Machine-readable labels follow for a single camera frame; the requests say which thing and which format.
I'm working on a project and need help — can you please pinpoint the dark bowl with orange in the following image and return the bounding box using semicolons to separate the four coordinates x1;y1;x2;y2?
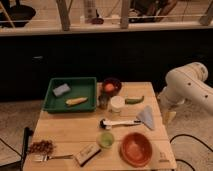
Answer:
101;77;122;96

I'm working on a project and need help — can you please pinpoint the black cable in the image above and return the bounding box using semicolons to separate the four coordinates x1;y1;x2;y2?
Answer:
169;133;213;171

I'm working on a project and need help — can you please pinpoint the dark glass jar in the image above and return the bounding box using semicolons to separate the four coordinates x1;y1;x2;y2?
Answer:
98;94;109;109

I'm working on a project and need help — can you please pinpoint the silver fork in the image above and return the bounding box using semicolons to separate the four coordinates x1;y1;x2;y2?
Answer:
33;155;73;162

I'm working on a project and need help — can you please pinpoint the green cup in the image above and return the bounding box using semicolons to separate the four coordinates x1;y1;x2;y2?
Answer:
97;132;114;148

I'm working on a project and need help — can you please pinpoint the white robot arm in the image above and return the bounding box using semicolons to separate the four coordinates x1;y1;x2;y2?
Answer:
160;62;213;115

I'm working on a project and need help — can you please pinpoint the grey sponge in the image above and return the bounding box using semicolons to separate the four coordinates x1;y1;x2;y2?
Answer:
53;83;70;97

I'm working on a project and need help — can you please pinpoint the pile of nuts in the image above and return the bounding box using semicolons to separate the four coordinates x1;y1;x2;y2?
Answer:
28;140;54;154

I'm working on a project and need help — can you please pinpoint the green chili pepper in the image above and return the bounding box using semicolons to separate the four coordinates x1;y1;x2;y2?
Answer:
125;96;144;104

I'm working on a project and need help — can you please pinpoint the green plastic tray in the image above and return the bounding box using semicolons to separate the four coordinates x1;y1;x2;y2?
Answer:
43;77;97;113

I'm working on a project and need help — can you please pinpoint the white plastic cup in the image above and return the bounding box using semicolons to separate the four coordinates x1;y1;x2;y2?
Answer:
110;96;125;113

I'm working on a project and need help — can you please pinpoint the wooden block eraser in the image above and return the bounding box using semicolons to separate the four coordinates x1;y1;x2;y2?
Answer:
75;143;101;167

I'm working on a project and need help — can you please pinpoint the blue grey cloth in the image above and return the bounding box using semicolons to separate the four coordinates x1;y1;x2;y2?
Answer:
137;106;155;130

